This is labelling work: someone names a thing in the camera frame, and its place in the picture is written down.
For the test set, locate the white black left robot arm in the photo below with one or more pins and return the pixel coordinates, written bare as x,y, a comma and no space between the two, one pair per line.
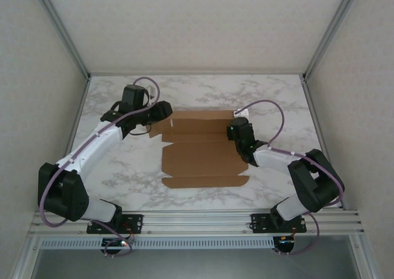
92,146

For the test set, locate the aluminium side table rail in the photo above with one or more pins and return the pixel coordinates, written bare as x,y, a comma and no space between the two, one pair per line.
320,137
72,137

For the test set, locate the aluminium frame leg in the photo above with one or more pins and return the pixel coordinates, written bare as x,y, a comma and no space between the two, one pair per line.
26,257
366,257

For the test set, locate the wide aluminium base rail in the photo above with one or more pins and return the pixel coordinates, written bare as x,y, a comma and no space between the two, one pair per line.
197,222

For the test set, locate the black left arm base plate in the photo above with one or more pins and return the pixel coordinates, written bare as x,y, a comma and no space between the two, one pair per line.
132,222

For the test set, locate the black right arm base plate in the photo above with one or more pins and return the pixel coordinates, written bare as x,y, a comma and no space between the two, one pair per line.
261,222

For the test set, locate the brown cardboard box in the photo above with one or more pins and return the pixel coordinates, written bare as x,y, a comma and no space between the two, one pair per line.
200,159

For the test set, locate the small circuit board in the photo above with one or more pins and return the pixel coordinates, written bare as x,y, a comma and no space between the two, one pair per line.
115,243
286,243

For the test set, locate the thin aluminium table rail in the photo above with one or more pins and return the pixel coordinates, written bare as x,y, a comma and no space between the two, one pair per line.
197,74

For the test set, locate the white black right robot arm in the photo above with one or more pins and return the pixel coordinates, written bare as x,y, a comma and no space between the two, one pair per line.
317,183

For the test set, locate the aluminium frame post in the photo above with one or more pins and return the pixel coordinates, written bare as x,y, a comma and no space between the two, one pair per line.
61,29
332,29

